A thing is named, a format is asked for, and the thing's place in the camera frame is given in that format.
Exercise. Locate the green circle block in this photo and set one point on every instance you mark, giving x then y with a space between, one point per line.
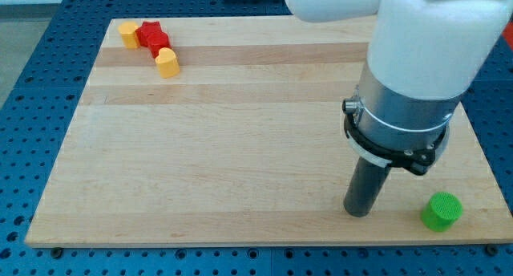
441 212

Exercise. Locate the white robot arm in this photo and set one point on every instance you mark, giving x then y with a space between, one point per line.
422 57

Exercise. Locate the wooden board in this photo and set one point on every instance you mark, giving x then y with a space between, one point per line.
243 148

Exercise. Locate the yellow heart block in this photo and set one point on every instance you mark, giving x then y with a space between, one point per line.
167 63

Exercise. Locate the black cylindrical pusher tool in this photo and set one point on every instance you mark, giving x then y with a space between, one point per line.
364 187

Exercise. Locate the red star block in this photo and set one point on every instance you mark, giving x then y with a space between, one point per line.
145 30

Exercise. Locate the yellow pentagon block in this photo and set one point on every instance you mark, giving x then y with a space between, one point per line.
127 31

